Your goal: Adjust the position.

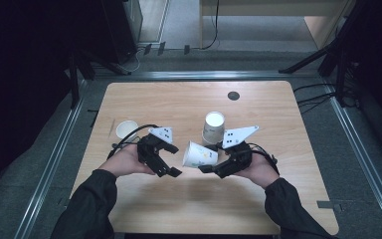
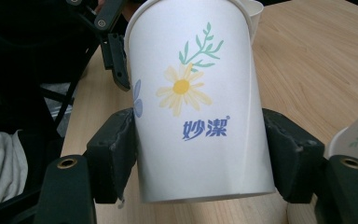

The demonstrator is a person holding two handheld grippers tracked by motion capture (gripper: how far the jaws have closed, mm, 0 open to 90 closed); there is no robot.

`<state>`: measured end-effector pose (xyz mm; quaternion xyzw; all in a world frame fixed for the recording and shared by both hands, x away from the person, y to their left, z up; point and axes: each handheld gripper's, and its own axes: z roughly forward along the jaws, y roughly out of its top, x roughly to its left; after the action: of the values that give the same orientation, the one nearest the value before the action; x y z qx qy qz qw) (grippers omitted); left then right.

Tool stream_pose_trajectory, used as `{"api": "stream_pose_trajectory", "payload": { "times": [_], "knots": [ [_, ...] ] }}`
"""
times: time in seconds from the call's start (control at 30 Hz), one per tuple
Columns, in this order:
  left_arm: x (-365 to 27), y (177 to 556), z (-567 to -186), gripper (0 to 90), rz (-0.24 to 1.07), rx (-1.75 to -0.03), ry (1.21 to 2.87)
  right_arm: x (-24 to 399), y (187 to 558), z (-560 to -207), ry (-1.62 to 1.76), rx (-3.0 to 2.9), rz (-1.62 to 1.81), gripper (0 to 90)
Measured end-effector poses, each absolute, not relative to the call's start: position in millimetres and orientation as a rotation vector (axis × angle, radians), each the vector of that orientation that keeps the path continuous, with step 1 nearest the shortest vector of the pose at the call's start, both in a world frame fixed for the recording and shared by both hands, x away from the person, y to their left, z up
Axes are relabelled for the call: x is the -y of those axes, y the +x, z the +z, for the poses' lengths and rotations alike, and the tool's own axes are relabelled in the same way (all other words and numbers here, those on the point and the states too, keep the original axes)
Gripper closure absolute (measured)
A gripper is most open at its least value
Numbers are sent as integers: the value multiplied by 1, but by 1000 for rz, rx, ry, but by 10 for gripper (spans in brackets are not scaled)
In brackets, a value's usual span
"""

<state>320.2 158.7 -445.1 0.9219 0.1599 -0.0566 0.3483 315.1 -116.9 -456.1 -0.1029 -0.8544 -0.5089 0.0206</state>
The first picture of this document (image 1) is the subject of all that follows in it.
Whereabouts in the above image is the black metal stand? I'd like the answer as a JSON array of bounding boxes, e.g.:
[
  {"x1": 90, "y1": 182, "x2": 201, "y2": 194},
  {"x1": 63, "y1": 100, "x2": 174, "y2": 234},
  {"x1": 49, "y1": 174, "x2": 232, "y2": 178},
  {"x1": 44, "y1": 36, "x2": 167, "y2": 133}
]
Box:
[{"x1": 67, "y1": 49, "x2": 132, "y2": 109}]

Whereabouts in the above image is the person's left hand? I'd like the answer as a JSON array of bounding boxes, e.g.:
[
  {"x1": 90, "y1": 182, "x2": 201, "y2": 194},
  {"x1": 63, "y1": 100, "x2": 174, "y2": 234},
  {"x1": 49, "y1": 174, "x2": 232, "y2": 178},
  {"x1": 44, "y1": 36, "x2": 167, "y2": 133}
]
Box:
[{"x1": 97, "y1": 142, "x2": 155, "y2": 178}]

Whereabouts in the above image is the black cabinet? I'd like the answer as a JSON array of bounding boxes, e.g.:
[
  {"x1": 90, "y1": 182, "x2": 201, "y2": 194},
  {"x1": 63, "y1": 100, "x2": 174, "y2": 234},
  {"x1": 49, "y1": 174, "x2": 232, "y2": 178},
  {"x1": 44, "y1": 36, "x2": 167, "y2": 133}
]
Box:
[{"x1": 100, "y1": 0, "x2": 143, "y2": 66}]

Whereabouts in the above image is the person's right hand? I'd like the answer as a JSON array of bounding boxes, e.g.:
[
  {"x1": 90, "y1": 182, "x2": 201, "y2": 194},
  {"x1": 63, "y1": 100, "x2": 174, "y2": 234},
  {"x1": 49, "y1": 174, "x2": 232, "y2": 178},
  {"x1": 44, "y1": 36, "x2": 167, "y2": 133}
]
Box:
[{"x1": 233, "y1": 152, "x2": 282, "y2": 190}]

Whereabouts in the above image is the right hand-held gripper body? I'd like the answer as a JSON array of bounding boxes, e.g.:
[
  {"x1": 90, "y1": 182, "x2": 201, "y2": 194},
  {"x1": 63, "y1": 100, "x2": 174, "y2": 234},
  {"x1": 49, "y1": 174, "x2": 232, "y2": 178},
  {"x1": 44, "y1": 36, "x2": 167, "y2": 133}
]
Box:
[{"x1": 222, "y1": 124, "x2": 261, "y2": 173}]

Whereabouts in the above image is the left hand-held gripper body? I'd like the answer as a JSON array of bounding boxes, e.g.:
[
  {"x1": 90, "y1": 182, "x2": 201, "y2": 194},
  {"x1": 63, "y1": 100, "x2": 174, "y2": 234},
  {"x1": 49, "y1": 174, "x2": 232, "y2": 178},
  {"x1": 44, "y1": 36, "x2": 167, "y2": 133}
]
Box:
[{"x1": 136, "y1": 125, "x2": 174, "y2": 165}]

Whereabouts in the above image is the right hand-held gripper cable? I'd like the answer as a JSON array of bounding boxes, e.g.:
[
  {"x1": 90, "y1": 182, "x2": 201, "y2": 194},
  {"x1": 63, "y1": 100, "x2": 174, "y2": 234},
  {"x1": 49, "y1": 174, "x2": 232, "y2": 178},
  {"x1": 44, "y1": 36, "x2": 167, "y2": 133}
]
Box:
[{"x1": 248, "y1": 142, "x2": 281, "y2": 175}]

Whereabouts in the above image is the light wooden desk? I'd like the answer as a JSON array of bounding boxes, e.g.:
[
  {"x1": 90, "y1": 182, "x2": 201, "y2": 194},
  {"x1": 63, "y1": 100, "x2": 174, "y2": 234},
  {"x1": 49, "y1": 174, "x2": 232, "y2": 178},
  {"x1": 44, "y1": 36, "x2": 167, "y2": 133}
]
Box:
[{"x1": 198, "y1": 0, "x2": 357, "y2": 50}]

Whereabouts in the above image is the white floor cable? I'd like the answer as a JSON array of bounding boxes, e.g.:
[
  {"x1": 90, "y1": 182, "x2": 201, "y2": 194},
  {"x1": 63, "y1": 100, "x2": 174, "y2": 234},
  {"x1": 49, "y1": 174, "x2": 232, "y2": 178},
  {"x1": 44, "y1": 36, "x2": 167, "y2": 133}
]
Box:
[{"x1": 120, "y1": 46, "x2": 147, "y2": 73}]

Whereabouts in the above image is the white paper cup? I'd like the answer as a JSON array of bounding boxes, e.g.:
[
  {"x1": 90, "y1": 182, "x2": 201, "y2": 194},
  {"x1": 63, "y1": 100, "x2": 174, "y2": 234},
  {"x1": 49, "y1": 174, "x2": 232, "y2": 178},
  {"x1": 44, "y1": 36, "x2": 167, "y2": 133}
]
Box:
[
  {"x1": 201, "y1": 111, "x2": 227, "y2": 146},
  {"x1": 182, "y1": 140, "x2": 220, "y2": 168},
  {"x1": 115, "y1": 119, "x2": 139, "y2": 139}
]

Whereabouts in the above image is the long metal floor rail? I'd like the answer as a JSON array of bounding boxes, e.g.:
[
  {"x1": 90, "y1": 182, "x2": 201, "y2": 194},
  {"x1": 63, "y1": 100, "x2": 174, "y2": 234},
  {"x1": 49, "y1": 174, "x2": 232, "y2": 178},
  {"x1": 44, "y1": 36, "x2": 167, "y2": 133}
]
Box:
[
  {"x1": 93, "y1": 70, "x2": 321, "y2": 82},
  {"x1": 322, "y1": 83, "x2": 382, "y2": 239},
  {"x1": 13, "y1": 79, "x2": 88, "y2": 239}
]

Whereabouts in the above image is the grey tape piece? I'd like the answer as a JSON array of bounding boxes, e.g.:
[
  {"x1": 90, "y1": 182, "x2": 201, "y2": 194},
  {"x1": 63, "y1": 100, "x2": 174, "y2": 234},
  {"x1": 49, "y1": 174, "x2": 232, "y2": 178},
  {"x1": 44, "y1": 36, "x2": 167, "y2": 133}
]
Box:
[{"x1": 316, "y1": 200, "x2": 343, "y2": 213}]

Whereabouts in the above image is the black tape strip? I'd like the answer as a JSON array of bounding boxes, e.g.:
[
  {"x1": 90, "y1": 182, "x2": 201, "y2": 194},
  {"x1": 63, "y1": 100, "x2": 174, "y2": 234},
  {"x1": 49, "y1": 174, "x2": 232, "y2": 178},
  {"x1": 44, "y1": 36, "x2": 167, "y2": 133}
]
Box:
[{"x1": 87, "y1": 109, "x2": 99, "y2": 128}]

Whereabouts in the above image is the hanging black cable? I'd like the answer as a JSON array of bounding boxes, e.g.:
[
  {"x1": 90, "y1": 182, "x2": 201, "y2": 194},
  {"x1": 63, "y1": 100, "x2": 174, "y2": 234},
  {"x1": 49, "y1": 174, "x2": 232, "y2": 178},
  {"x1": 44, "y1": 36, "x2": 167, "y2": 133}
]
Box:
[{"x1": 200, "y1": 0, "x2": 221, "y2": 51}]

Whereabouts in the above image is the black floor cable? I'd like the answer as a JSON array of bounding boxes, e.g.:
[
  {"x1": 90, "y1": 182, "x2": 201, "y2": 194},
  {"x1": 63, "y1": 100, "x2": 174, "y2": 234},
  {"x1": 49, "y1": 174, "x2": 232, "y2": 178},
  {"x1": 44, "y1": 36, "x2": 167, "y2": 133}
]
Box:
[
  {"x1": 292, "y1": 83, "x2": 329, "y2": 94},
  {"x1": 296, "y1": 93, "x2": 337, "y2": 116}
]

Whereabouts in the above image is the black tripod stand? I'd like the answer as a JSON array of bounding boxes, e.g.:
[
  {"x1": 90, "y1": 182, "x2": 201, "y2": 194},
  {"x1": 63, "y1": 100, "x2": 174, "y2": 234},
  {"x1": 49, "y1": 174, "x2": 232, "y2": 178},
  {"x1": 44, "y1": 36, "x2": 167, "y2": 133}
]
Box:
[{"x1": 278, "y1": 0, "x2": 366, "y2": 109}]

